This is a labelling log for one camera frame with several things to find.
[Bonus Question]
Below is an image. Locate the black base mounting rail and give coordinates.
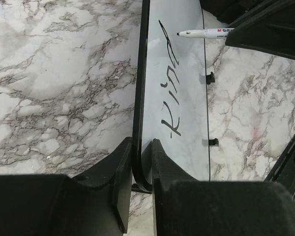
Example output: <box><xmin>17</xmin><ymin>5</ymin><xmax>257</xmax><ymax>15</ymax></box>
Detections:
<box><xmin>265</xmin><ymin>134</ymin><xmax>295</xmax><ymax>202</ymax></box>

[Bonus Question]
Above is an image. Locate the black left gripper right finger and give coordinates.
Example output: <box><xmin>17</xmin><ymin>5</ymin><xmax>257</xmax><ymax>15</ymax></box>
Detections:
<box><xmin>151</xmin><ymin>139</ymin><xmax>295</xmax><ymax>236</ymax></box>

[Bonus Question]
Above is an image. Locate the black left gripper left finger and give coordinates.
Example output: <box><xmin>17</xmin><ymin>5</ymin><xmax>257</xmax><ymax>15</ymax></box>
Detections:
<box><xmin>0</xmin><ymin>137</ymin><xmax>132</xmax><ymax>236</ymax></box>

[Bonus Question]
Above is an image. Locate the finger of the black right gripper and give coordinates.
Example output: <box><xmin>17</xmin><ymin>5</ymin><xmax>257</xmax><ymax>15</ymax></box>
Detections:
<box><xmin>225</xmin><ymin>0</ymin><xmax>295</xmax><ymax>60</ymax></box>

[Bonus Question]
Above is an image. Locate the silver whiteboard marker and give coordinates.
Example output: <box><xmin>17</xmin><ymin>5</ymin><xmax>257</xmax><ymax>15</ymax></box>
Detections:
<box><xmin>177</xmin><ymin>28</ymin><xmax>234</xmax><ymax>39</ymax></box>

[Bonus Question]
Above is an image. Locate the white framed whiteboard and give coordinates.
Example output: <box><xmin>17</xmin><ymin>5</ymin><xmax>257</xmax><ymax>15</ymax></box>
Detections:
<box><xmin>132</xmin><ymin>0</ymin><xmax>210</xmax><ymax>192</ymax></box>

